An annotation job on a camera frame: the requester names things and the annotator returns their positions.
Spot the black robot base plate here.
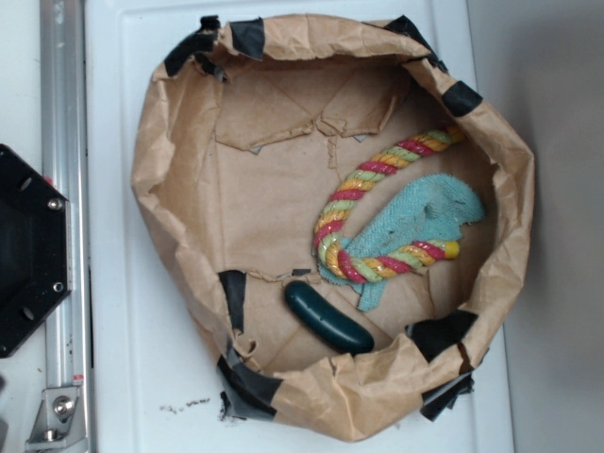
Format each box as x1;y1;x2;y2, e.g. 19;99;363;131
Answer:
1;144;71;359

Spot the light blue terry cloth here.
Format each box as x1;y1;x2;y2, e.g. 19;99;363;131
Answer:
313;174;485;311

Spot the dark green plastic pickle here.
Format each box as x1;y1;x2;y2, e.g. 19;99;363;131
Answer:
284;280;375;355

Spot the multicolour twisted rope toy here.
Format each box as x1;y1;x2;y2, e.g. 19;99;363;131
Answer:
312;126;465;284

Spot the metal corner bracket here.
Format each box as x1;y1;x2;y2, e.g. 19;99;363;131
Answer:
25;386;88;452

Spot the aluminium extrusion rail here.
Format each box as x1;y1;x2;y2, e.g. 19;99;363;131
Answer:
40;1;97;452

